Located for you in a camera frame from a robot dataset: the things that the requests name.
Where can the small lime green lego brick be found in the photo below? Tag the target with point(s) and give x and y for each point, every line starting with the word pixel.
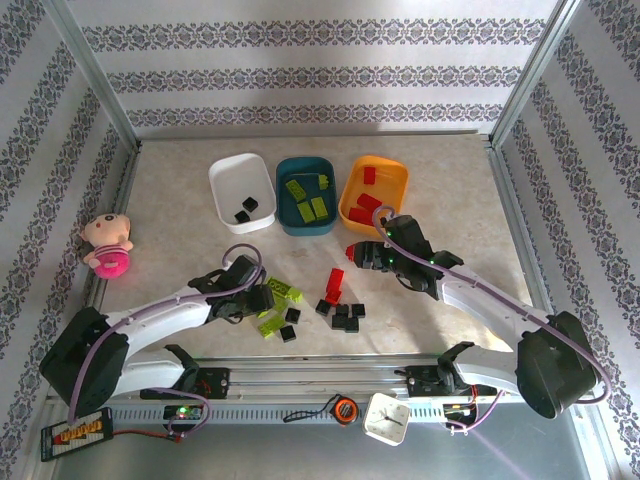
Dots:
pixel 325 180
pixel 296 297

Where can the yellow plastic container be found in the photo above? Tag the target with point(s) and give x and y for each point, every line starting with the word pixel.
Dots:
pixel 390 180

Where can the long red lego brick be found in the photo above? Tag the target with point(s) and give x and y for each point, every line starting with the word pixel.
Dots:
pixel 336 277

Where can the aluminium back rail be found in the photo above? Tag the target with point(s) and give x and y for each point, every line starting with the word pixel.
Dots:
pixel 300 134

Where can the teal plastic container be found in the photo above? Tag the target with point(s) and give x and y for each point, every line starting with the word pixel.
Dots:
pixel 306 167

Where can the black square lego brick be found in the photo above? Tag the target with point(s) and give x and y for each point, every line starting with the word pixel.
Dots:
pixel 250 203
pixel 288 334
pixel 342 310
pixel 352 326
pixel 325 306
pixel 292 315
pixel 339 322
pixel 357 310
pixel 241 216

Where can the white square clock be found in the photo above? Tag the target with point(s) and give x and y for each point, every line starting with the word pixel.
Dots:
pixel 386 419

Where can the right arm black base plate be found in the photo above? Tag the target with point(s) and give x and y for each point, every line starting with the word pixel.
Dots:
pixel 420 385

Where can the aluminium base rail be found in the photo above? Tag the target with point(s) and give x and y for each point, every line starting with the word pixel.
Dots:
pixel 310 375

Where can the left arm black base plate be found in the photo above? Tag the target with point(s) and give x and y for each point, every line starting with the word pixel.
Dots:
pixel 220 380

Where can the orange black tape measure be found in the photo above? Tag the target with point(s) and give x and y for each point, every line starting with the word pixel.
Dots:
pixel 345 409

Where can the controller board with LEDs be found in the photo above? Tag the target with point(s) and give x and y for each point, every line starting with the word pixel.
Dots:
pixel 182 412

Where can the aluminium frame post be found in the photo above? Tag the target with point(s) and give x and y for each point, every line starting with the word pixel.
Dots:
pixel 92 62
pixel 536 67

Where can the pink plush doll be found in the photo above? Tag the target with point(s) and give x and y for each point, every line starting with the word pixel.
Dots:
pixel 107 245

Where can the long green lego brick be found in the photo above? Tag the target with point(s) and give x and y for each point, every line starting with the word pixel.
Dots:
pixel 277 285

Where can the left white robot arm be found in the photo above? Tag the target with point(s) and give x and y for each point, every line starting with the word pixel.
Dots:
pixel 165 312

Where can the aluminium side rail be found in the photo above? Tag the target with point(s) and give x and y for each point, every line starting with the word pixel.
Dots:
pixel 515 200
pixel 127 175

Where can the slotted metal strip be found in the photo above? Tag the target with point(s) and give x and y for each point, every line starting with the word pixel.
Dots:
pixel 250 413

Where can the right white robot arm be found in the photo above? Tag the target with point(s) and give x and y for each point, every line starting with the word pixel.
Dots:
pixel 480 300

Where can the white plastic container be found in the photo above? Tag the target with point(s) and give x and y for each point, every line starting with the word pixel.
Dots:
pixel 235 180

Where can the black power distribution board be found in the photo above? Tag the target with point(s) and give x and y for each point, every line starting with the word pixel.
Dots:
pixel 75 432

